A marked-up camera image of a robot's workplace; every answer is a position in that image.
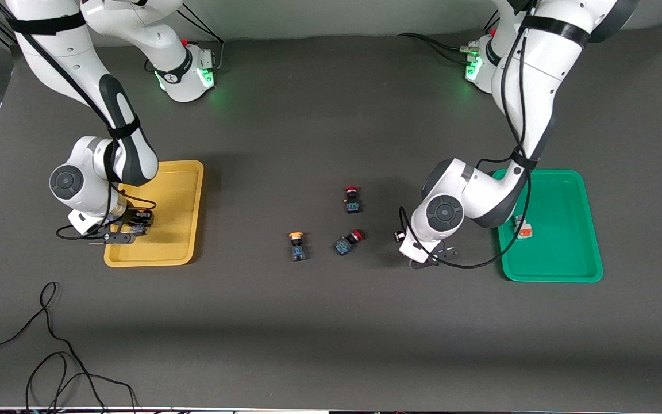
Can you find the yellow plastic tray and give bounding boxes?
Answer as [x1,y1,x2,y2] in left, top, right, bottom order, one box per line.
[103,160,205,268]

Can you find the dark grey table mat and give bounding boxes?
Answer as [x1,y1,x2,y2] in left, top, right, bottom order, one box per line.
[0,20,662,410]

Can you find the green plastic tray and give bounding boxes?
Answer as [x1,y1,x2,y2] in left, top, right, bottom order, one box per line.
[491,169,604,283]

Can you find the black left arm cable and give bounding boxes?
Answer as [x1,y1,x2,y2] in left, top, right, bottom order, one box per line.
[397,0,538,270]

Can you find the thin black loose cable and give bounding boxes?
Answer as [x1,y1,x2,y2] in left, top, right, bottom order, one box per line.
[0,282,139,414]

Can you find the black right base cables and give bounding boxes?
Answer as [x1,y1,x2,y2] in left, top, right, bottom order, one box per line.
[180,3,226,74]

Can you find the black base cables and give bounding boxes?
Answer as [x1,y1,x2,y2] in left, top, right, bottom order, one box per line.
[180,3,226,74]
[397,33,478,65]

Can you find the black left base cables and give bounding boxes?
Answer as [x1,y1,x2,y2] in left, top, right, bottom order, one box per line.
[397,33,478,65]

